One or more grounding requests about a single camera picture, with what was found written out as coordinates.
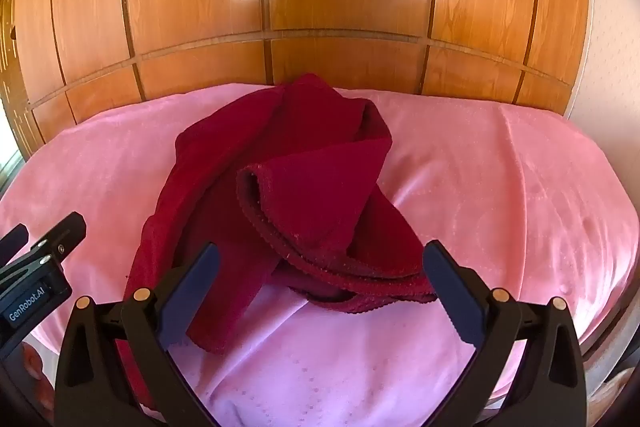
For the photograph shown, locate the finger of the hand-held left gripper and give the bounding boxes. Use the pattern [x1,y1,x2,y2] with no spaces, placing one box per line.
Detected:
[27,212,87,275]
[0,224,30,264]

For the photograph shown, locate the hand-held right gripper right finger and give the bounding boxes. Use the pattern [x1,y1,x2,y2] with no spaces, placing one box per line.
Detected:
[422,241,587,427]

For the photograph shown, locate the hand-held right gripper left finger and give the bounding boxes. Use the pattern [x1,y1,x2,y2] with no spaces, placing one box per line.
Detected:
[54,243,223,427]

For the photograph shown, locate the dark red knit garment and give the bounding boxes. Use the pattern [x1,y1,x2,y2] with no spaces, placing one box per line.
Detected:
[116,74,437,413]

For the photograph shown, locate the pink bed sheet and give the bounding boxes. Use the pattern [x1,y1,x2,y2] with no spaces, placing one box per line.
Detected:
[0,83,640,427]

